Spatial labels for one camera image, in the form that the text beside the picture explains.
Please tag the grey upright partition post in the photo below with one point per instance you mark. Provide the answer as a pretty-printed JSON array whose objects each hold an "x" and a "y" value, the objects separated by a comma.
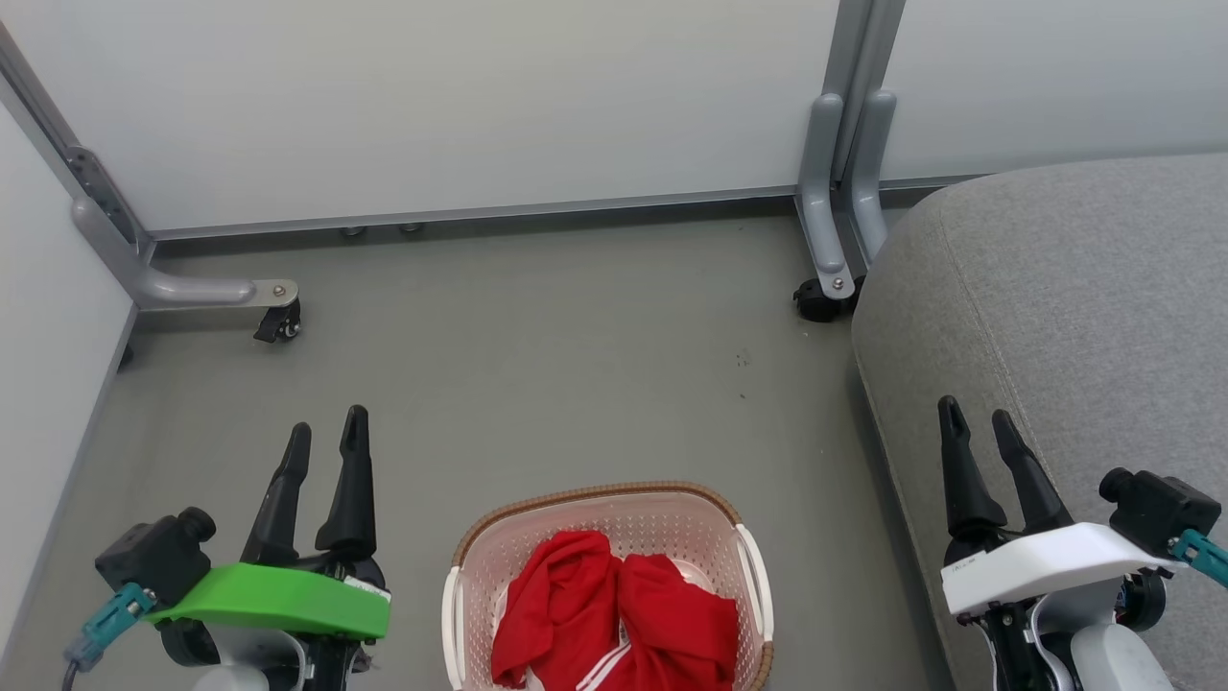
[{"x": 863, "y": 58}]

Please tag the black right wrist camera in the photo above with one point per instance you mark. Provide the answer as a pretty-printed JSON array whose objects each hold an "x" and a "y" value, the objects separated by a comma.
[{"x": 1156, "y": 509}]

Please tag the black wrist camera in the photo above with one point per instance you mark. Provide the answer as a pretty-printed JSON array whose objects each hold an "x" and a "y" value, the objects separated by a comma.
[
  {"x": 1156, "y": 509},
  {"x": 153, "y": 557}
]

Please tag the grey slanted partition post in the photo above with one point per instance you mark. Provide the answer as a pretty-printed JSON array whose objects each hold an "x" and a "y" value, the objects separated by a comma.
[{"x": 58, "y": 134}]

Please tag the red garment with white trim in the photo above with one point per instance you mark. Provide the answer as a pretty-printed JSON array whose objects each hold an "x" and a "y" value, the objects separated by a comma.
[
  {"x": 556, "y": 614},
  {"x": 681, "y": 624}
]

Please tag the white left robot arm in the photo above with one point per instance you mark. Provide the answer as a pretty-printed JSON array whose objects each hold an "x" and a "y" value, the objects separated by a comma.
[{"x": 245, "y": 672}]

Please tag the grey fabric sofa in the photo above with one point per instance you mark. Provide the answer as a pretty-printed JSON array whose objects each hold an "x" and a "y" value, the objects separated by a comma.
[{"x": 1074, "y": 336}]

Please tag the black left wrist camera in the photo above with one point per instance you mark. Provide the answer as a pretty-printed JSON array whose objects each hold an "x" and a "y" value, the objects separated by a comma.
[{"x": 153, "y": 557}]

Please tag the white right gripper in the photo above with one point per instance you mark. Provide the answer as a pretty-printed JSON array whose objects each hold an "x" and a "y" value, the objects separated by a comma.
[{"x": 1041, "y": 566}]

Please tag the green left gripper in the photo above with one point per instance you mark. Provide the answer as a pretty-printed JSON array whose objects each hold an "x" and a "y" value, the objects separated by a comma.
[{"x": 288, "y": 600}]

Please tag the black caster wheel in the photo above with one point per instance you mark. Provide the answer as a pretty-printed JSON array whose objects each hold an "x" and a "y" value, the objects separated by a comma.
[
  {"x": 815, "y": 299},
  {"x": 280, "y": 324}
]

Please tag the white plastic laundry basket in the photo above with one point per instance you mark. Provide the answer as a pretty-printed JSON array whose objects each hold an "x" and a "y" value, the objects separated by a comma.
[{"x": 624, "y": 518}]

